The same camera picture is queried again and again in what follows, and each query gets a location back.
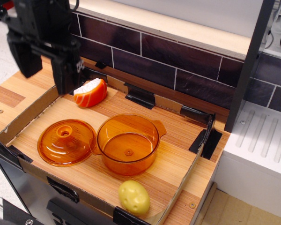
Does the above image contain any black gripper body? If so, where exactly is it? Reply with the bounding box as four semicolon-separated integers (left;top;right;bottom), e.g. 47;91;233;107
0;0;80;59

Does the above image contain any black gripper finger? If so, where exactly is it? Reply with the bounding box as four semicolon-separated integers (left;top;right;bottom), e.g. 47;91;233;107
51;53;81;95
8;40;43;78

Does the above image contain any orange salmon sushi toy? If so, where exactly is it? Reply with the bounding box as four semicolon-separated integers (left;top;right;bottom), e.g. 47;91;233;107
74;78;107;107

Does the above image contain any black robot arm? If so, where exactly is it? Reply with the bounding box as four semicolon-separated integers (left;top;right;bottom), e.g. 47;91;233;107
0;0;84;96

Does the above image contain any orange transparent pot lid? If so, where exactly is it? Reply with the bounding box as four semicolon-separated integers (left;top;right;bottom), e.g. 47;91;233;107
37;119;96;166

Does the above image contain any orange transparent plastic pot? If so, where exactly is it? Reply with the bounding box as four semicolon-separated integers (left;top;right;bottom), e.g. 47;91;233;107
89;114;166;176

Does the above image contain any cardboard fence with black tape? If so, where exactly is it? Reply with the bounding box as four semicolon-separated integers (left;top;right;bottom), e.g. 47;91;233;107
0;59;227;225

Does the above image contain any yellow toy potato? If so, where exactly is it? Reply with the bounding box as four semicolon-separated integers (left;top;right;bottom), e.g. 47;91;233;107
118;180;150;216

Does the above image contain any white toy sink drainboard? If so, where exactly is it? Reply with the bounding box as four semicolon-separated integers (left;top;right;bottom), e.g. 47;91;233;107
215;102;281;217

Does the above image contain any black base plate with screw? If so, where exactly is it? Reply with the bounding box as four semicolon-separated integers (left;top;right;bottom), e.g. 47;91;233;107
0;198;43;225

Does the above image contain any dark grey vertical post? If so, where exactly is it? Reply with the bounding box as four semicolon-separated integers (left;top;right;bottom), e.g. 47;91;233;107
224;0;275;133

